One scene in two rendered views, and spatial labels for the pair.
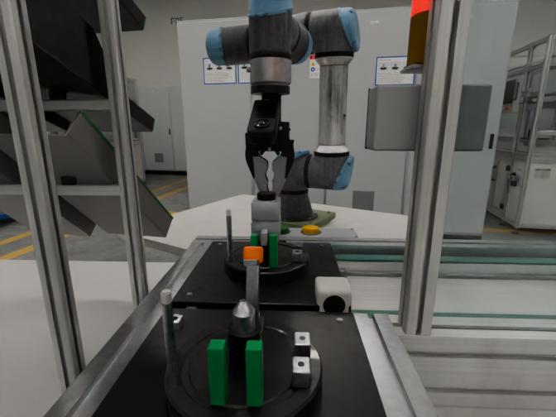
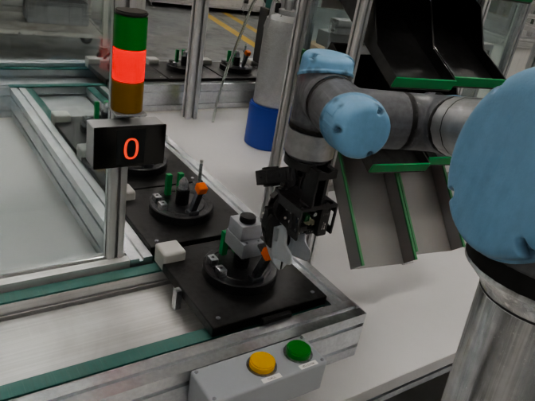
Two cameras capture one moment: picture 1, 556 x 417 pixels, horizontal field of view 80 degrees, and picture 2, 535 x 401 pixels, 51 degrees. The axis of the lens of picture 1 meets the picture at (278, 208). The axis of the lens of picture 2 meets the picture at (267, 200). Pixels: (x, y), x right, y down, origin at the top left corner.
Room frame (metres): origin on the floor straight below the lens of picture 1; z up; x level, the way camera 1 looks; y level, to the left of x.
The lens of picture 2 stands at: (1.21, -0.53, 1.57)
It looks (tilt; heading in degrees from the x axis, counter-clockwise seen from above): 26 degrees down; 140
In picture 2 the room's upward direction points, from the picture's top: 10 degrees clockwise
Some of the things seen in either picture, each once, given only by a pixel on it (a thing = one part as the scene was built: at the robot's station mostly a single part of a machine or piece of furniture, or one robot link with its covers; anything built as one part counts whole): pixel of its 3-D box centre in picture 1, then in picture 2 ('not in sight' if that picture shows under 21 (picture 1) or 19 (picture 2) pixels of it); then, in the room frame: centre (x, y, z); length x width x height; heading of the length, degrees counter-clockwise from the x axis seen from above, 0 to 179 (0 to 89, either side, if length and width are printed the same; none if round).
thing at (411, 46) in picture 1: (433, 40); (126, 94); (0.39, -0.17, 1.28); 0.05 x 0.05 x 0.05
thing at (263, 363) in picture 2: (310, 231); (261, 364); (0.72, -0.08, 0.96); 0.04 x 0.04 x 0.02
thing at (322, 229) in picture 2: (270, 121); (303, 193); (0.65, 0.01, 1.21); 0.09 x 0.08 x 0.12; 178
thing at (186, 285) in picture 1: (266, 270); (238, 277); (0.51, 0.02, 0.96); 0.24 x 0.24 x 0.02; 88
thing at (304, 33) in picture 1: (281, 41); (359, 118); (0.74, -0.01, 1.36); 0.11 x 0.11 x 0.08; 68
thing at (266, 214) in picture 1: (266, 215); (242, 229); (0.50, 0.02, 1.06); 0.08 x 0.04 x 0.07; 177
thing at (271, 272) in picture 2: (266, 260); (240, 269); (0.51, 0.02, 0.98); 0.14 x 0.14 x 0.02
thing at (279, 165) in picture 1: (279, 177); (282, 252); (0.64, 0.00, 1.10); 0.06 x 0.03 x 0.09; 178
